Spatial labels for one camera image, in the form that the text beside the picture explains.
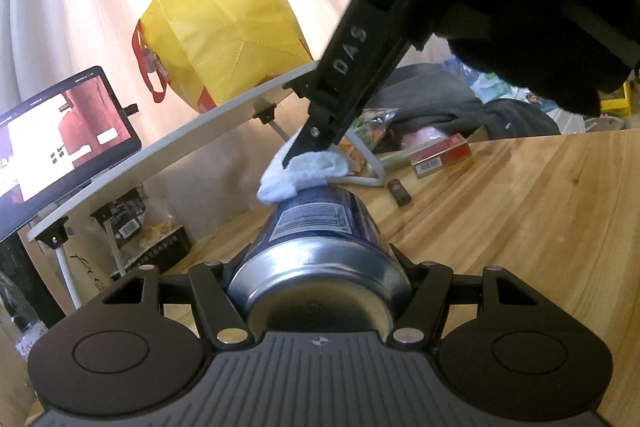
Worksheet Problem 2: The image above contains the colourful snack bag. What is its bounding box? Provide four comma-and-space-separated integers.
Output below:
340, 107, 401, 172

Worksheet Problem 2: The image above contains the blue soda can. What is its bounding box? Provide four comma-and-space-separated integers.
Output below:
225, 184, 413, 343

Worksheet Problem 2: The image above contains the white cloth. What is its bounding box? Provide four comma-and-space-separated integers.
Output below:
256, 149, 356, 205

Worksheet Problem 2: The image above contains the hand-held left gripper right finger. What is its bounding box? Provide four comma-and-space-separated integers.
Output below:
385, 244, 543, 350

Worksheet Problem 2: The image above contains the clear plastic water bottle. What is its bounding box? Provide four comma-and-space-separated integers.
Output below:
0, 269, 51, 363

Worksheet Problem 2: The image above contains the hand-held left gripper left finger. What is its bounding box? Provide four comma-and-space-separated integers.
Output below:
102, 259, 256, 350

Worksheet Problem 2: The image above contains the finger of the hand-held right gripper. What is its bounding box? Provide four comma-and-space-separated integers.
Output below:
281, 88, 362, 170

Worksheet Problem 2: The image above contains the pink soft item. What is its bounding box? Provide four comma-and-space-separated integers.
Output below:
400, 124, 448, 150

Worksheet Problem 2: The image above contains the dark grey clothing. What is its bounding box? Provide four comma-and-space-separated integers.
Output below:
372, 63, 563, 142

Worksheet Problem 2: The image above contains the black lighter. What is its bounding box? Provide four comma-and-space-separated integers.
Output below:
387, 178, 412, 208

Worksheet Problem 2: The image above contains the black snack bag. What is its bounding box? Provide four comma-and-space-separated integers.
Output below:
122, 227, 193, 278

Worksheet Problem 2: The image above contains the yellow bag with red handles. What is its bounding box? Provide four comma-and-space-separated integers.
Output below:
131, 0, 315, 115

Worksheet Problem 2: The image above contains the black tablet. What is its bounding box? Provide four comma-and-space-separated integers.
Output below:
0, 66, 143, 244

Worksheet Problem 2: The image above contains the red cigarette pack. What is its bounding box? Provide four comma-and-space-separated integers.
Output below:
410, 133, 476, 179

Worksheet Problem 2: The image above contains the yellow plastic crate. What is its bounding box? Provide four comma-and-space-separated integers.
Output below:
599, 81, 635, 114

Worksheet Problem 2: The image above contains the clear plastic bag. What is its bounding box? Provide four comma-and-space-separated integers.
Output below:
440, 57, 532, 104

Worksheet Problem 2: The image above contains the black label snack packet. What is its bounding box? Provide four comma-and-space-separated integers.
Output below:
90, 187, 148, 258

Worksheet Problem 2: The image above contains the beige paper bag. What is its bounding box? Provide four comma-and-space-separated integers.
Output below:
65, 227, 131, 303

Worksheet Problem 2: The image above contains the person's right hand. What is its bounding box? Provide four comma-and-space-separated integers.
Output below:
431, 0, 635, 116

